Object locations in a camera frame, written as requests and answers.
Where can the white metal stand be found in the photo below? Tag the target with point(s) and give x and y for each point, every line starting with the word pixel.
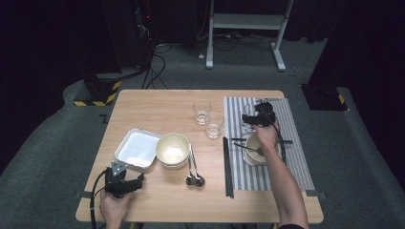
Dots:
pixel 248 21

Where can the dark curtain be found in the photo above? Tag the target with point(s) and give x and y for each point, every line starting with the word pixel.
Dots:
pixel 379 47
pixel 31 63

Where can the person's left hand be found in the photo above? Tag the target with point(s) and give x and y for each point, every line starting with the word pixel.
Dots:
pixel 114 208

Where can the white square plate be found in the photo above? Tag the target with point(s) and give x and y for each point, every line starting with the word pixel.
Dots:
pixel 138 148
pixel 245 156

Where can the cream ceramic bowl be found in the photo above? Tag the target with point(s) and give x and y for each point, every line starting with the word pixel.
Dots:
pixel 173 167
pixel 253 143
pixel 173 149

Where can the grey tape strip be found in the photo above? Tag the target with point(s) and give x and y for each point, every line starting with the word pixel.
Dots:
pixel 315 193
pixel 82 194

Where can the black stand yellow-striped base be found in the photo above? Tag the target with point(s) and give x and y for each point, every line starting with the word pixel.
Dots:
pixel 95 92
pixel 321 98

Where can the person's right hand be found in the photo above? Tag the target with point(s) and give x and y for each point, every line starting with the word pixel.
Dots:
pixel 266 136

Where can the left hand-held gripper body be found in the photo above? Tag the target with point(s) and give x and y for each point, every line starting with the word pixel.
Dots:
pixel 115 186

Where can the dark equipment rack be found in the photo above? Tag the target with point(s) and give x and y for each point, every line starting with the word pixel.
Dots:
pixel 143 31

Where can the small white floor object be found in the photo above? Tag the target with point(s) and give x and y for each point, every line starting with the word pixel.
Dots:
pixel 201 56

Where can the brown white striped placemat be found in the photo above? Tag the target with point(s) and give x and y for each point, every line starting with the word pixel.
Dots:
pixel 296 127

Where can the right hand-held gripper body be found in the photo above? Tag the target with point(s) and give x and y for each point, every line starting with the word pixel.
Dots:
pixel 266 113

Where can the black chopstick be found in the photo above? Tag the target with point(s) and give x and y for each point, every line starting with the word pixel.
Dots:
pixel 238 139

